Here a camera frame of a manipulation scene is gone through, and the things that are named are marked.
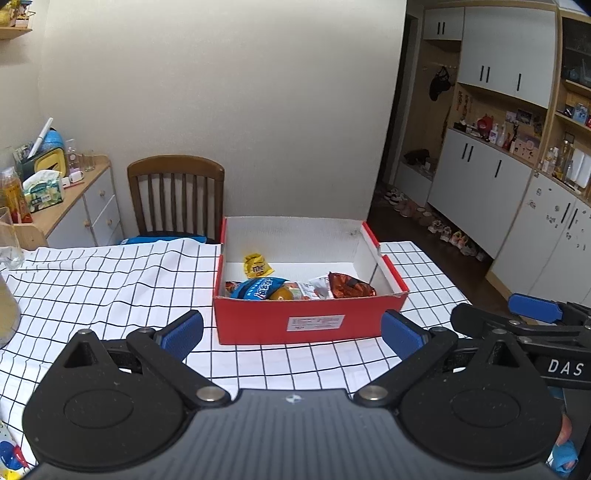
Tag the colourful balloon print cloth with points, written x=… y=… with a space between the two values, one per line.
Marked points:
x=11 y=454

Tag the yellow candy packet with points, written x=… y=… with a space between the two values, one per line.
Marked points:
x=256 y=265

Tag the small white device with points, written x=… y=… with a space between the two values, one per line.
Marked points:
x=72 y=179

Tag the clear glass cup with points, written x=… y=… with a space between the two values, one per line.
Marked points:
x=9 y=244

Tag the orange drink bottle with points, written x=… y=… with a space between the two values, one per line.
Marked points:
x=14 y=194

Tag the small wooden stand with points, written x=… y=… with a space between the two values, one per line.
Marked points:
x=32 y=233

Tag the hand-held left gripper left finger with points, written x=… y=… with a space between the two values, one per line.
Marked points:
x=182 y=330

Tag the white wall cabinet unit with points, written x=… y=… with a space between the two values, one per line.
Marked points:
x=485 y=184

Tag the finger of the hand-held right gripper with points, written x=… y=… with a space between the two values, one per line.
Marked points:
x=480 y=318
x=533 y=307

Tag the blue snack packet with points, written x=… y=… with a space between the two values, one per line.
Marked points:
x=258 y=288

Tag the row of small ornaments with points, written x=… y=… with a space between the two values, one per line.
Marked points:
x=485 y=124

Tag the white rolled tube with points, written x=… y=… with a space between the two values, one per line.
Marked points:
x=41 y=136

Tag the green tissue pack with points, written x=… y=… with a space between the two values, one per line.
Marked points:
x=44 y=191

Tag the yellow blue storage box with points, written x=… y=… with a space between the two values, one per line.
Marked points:
x=51 y=159

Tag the wooden wall shelf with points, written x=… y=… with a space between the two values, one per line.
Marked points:
x=14 y=32

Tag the brown wooden chair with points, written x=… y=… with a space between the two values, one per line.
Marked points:
x=175 y=166

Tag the dark wooden door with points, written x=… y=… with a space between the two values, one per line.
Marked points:
x=397 y=115

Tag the white grey snack packet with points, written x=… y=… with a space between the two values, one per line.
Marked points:
x=314 y=288

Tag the shiny brown snack packet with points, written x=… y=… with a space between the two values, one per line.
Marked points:
x=351 y=286

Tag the black white checkered tablecloth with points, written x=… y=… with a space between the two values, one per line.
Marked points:
x=115 y=286

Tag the blue chair cushion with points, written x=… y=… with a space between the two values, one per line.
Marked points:
x=161 y=239

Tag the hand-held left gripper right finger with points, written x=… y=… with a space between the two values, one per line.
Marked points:
x=399 y=332

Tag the brown egg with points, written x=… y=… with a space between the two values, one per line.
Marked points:
x=281 y=294

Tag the gold ornament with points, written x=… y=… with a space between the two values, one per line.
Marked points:
x=5 y=11

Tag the red yellow snack packet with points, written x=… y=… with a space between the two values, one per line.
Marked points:
x=229 y=288

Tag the gold thermos jug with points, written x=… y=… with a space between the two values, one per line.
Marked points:
x=7 y=314

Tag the red cardboard box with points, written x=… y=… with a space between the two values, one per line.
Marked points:
x=258 y=323

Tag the row of shoes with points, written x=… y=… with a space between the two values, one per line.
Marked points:
x=457 y=240

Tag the white sideboard with wooden top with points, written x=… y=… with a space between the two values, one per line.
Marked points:
x=101 y=207

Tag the black hanging bag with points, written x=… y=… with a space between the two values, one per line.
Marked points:
x=438 y=85

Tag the person's right hand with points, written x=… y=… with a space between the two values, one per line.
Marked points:
x=563 y=457

